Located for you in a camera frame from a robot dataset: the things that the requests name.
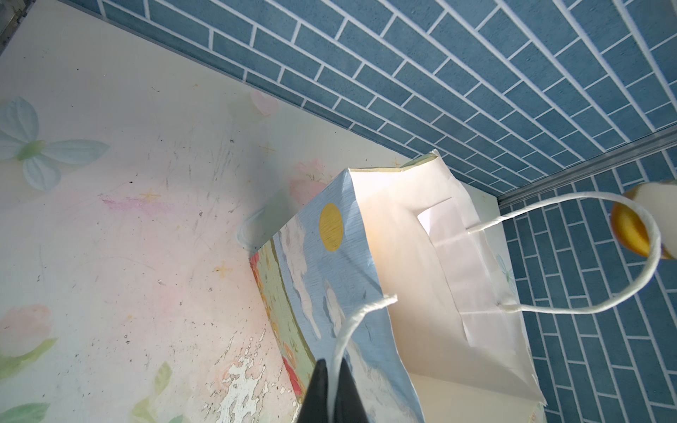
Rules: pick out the paper gift bag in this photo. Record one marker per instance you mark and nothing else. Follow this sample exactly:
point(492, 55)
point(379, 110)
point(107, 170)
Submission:
point(391, 269)

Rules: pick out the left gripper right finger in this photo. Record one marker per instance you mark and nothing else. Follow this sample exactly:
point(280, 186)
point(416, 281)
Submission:
point(347, 406)

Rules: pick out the yellow orange croissant bun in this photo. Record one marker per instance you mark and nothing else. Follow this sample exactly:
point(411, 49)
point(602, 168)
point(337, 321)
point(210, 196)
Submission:
point(659, 199)

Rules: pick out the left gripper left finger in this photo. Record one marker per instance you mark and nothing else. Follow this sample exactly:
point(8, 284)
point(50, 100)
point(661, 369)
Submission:
point(314, 408)

